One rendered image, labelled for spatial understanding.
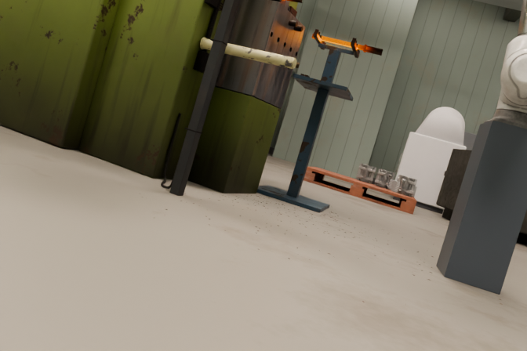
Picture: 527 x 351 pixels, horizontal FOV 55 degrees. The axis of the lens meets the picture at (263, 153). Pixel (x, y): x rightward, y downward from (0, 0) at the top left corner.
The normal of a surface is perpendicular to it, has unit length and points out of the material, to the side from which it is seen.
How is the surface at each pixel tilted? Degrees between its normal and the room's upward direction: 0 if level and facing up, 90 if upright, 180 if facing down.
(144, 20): 90
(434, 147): 90
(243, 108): 90
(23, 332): 0
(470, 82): 90
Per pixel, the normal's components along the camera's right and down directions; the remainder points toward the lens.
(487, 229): -0.18, -0.02
